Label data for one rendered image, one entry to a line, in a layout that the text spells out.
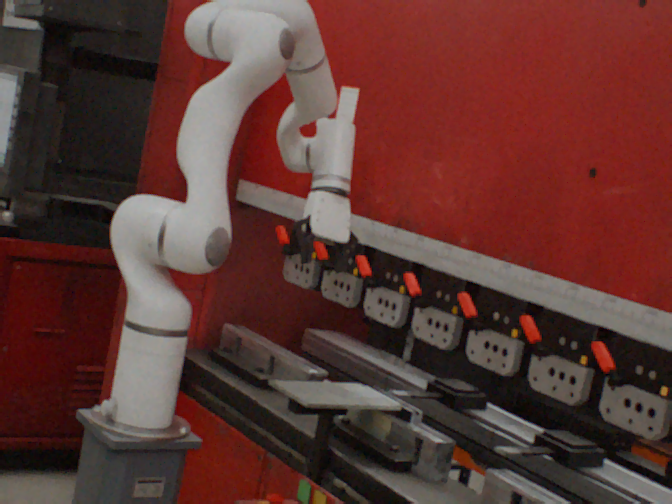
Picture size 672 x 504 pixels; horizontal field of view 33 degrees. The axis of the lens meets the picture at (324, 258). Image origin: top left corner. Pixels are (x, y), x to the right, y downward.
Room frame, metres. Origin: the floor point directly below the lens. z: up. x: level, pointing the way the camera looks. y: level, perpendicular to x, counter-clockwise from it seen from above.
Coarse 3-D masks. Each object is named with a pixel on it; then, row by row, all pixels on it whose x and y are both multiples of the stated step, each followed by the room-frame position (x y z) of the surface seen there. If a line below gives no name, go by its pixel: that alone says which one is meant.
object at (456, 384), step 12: (432, 384) 2.84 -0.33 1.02; (444, 384) 2.82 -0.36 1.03; (456, 384) 2.83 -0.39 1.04; (468, 384) 2.86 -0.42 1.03; (396, 396) 2.72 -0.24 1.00; (408, 396) 2.74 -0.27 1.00; (420, 396) 2.76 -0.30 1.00; (432, 396) 2.78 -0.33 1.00; (444, 396) 2.80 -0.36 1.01; (456, 396) 2.77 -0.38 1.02; (468, 396) 2.79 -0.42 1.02; (480, 396) 2.81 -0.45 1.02; (456, 408) 2.77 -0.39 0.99; (468, 408) 2.79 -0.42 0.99; (480, 408) 2.81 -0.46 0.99
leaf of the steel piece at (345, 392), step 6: (324, 384) 2.65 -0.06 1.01; (330, 384) 2.64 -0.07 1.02; (330, 390) 2.63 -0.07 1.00; (336, 390) 2.62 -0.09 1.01; (342, 390) 2.60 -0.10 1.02; (348, 390) 2.68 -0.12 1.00; (354, 390) 2.69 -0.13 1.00; (360, 390) 2.70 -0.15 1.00; (342, 396) 2.60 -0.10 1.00; (348, 396) 2.62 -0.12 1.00; (354, 396) 2.63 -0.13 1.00; (360, 396) 2.64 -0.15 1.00; (366, 396) 2.65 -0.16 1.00; (372, 396) 2.66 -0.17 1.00
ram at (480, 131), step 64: (320, 0) 3.18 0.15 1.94; (384, 0) 2.92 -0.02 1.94; (448, 0) 2.71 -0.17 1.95; (512, 0) 2.52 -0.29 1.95; (576, 0) 2.36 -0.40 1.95; (640, 0) 2.21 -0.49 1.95; (384, 64) 2.88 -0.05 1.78; (448, 64) 2.67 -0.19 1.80; (512, 64) 2.48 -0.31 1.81; (576, 64) 2.33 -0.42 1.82; (640, 64) 2.19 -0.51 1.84; (256, 128) 3.36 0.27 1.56; (384, 128) 2.83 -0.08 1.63; (448, 128) 2.63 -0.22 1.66; (512, 128) 2.45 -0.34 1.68; (576, 128) 2.29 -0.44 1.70; (640, 128) 2.16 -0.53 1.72; (384, 192) 2.79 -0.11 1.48; (448, 192) 2.59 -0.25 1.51; (512, 192) 2.41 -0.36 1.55; (576, 192) 2.26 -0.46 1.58; (640, 192) 2.13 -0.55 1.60; (512, 256) 2.38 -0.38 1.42; (576, 256) 2.23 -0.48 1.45; (640, 256) 2.10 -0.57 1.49
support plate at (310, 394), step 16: (272, 384) 2.62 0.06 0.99; (288, 384) 2.63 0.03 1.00; (304, 384) 2.66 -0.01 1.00; (320, 384) 2.69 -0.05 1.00; (336, 384) 2.72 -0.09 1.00; (352, 384) 2.76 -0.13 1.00; (304, 400) 2.50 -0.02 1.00; (320, 400) 2.53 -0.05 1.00; (336, 400) 2.56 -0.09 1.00; (352, 400) 2.59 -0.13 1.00; (368, 400) 2.62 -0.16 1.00; (384, 400) 2.65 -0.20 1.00
